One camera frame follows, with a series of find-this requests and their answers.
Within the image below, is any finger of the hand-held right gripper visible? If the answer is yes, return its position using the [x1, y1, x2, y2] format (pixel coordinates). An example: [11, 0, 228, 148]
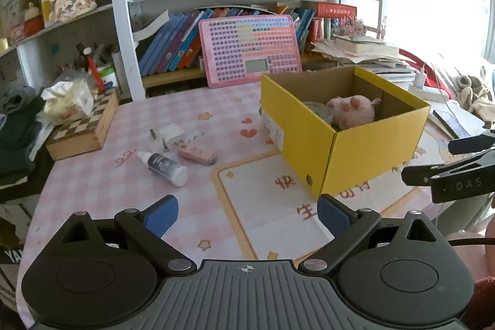
[401, 150, 495, 186]
[449, 134, 495, 155]

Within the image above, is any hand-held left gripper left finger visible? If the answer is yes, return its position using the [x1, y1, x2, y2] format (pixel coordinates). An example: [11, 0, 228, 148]
[50, 195, 197, 275]

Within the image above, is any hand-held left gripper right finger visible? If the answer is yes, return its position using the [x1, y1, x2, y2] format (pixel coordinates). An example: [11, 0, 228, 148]
[298, 193, 447, 275]

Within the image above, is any white spray bottle dark label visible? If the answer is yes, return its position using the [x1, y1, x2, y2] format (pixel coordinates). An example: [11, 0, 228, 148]
[136, 151, 189, 187]

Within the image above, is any yellow cardboard box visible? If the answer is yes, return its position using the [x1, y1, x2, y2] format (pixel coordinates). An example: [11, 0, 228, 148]
[260, 65, 431, 199]

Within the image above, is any small pink case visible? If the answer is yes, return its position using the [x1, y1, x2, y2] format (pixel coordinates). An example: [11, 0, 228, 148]
[177, 145, 218, 165]

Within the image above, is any white charger plug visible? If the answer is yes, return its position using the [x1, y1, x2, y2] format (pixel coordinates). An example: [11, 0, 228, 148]
[149, 123, 186, 152]

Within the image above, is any pink plush pig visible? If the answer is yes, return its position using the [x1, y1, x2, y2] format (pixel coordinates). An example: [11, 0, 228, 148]
[327, 95, 381, 130]

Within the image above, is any round white tin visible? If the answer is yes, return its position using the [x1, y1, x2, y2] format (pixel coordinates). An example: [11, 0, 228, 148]
[303, 101, 335, 126]

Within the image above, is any person's left forearm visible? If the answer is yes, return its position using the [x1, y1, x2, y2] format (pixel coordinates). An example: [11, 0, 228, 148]
[466, 276, 495, 330]

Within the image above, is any dark flat device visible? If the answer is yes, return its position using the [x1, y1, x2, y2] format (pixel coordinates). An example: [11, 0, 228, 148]
[432, 108, 485, 140]

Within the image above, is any beige plush toy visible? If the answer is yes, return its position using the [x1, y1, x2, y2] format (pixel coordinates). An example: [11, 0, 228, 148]
[450, 73, 495, 130]

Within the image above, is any pink checked tablecloth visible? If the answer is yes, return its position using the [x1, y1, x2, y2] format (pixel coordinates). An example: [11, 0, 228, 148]
[17, 80, 459, 315]

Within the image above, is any white power strip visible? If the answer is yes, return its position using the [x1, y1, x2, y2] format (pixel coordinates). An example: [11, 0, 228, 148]
[408, 83, 450, 102]

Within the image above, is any red chair back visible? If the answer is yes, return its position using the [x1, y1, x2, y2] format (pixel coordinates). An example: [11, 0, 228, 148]
[398, 48, 452, 99]

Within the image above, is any wooden chess box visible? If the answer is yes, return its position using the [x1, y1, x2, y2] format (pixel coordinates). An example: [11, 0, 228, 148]
[45, 87, 120, 161]

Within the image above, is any stack of papers and books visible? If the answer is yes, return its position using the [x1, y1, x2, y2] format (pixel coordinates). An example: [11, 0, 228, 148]
[311, 35, 418, 83]

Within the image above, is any floral tissue pack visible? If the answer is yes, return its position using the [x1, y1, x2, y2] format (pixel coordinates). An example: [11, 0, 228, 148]
[41, 79, 95, 126]

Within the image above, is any black folding chair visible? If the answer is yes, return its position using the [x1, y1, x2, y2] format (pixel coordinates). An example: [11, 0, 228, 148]
[0, 216, 24, 302]

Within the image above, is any dark green garment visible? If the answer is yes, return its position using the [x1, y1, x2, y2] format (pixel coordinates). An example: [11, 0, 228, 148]
[0, 94, 49, 191]

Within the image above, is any pen holder with tools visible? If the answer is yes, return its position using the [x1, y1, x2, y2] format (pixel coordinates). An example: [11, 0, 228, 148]
[75, 43, 118, 91]

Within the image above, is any row of slanted books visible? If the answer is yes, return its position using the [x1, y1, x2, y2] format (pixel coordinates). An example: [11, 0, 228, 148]
[137, 3, 321, 77]

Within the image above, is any red book box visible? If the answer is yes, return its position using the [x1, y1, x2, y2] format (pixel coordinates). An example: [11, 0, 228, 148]
[315, 3, 357, 41]

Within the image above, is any pink learning tablet toy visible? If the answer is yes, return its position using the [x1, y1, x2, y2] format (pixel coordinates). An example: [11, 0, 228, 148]
[198, 15, 303, 88]

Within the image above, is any grey garment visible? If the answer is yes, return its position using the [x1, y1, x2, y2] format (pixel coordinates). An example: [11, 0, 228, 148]
[0, 83, 37, 115]

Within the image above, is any white bookshelf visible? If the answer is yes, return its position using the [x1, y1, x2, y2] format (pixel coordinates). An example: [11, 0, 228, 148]
[0, 0, 383, 102]

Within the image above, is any red white figurine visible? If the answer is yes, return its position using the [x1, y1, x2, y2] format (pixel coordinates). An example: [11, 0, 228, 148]
[24, 3, 44, 37]

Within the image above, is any black cable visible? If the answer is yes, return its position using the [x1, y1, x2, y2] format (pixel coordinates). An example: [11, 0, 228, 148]
[449, 236, 495, 247]

